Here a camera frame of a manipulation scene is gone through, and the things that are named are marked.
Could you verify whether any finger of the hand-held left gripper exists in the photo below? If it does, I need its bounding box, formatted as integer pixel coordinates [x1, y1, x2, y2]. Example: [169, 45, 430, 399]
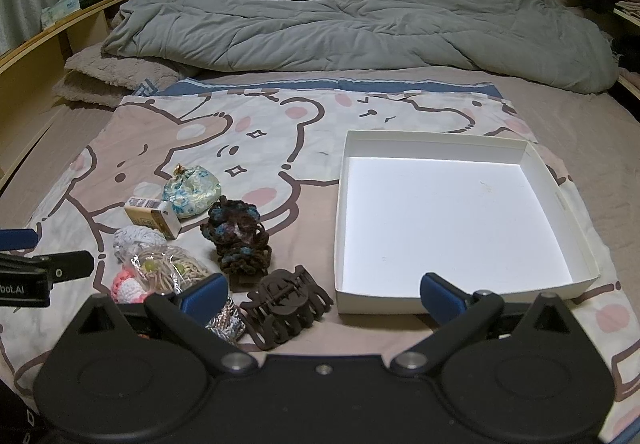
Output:
[0, 228, 42, 253]
[0, 250, 96, 283]

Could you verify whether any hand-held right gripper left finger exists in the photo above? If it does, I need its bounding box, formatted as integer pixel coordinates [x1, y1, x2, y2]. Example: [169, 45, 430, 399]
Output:
[75, 273, 259, 377]

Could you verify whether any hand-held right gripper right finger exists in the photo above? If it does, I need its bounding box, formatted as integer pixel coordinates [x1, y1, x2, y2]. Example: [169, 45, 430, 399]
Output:
[391, 273, 576, 377]

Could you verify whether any braided hair tie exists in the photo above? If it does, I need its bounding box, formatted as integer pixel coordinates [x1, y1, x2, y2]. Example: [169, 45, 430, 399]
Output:
[205, 296, 247, 344]

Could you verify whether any clear bag of hair ties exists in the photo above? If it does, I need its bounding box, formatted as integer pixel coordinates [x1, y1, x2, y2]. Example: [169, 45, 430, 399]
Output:
[120, 246, 213, 297]

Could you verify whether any pink crochet hair accessory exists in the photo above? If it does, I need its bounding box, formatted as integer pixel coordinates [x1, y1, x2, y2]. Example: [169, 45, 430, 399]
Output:
[110, 269, 162, 305]

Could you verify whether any brown hair claw clip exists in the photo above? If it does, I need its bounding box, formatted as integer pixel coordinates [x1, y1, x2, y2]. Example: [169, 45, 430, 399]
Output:
[239, 265, 335, 351]

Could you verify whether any white cardboard box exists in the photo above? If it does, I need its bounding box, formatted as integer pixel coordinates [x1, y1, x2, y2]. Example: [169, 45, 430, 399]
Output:
[334, 130, 600, 315]

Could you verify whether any brown and blue scrunchie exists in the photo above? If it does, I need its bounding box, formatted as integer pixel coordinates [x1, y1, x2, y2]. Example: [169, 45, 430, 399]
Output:
[200, 196, 273, 285]

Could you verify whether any small yellow carton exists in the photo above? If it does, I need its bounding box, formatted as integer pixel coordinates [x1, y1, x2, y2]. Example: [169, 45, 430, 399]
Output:
[124, 196, 182, 241]

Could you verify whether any floral fabric pouch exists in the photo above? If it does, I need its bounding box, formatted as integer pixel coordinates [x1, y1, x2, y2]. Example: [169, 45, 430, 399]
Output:
[162, 164, 222, 219]

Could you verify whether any cartoon printed blanket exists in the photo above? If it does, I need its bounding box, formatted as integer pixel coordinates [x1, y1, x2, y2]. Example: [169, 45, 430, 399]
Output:
[0, 78, 632, 444]

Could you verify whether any wooden bedside shelf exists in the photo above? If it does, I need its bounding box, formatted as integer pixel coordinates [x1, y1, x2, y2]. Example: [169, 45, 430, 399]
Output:
[0, 0, 147, 187]

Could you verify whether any beige fluffy pillow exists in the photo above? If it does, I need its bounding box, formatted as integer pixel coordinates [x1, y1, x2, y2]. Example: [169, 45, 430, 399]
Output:
[52, 44, 193, 109]

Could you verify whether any beige bed sheet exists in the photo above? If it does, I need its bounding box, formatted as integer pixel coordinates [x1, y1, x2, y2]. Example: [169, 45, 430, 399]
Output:
[0, 68, 640, 375]

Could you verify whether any tissue pack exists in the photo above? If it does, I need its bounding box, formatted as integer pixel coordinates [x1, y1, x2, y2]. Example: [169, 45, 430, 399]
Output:
[41, 0, 82, 29]

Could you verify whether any grey duvet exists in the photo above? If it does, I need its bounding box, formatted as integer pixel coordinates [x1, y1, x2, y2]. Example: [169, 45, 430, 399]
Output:
[101, 0, 620, 92]

